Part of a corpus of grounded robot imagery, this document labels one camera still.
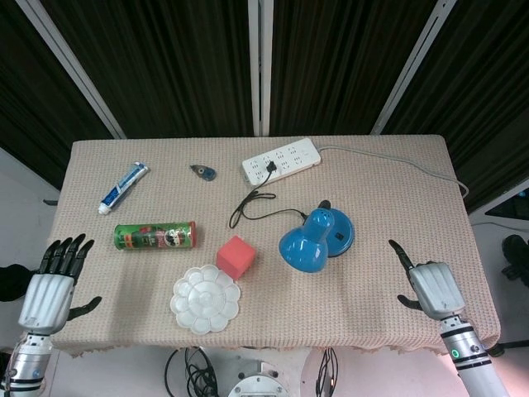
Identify beige woven tablecloth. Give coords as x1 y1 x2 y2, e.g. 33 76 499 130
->
48 135 502 359

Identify blue desk lamp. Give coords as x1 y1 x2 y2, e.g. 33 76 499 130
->
278 199 356 275

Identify blue correction tape dispenser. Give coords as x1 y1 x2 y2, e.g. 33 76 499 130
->
189 164 217 182

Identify white power strip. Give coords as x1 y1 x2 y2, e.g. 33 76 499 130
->
241 137 322 185

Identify white curtain frame post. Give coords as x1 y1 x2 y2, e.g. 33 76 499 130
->
246 0 274 137
15 0 126 140
370 0 458 136

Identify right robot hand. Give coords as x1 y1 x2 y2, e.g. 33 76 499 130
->
388 239 467 321

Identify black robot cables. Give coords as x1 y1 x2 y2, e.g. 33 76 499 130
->
164 346 219 397

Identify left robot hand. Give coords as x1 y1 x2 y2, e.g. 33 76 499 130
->
17 233 102 334

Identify white flower paint palette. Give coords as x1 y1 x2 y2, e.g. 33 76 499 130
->
170 265 242 334

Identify green chips can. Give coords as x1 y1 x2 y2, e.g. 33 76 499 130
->
113 221 198 251

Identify blue white toothpaste tube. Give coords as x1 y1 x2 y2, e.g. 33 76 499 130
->
98 161 150 216

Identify red cube block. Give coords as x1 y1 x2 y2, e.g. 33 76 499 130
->
216 235 256 282

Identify robot base torso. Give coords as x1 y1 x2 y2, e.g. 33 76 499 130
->
226 359 287 397

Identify black power plug with cable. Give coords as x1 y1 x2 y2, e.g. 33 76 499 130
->
229 161 309 229

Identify grey power strip cable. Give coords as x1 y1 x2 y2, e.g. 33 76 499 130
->
317 145 470 199

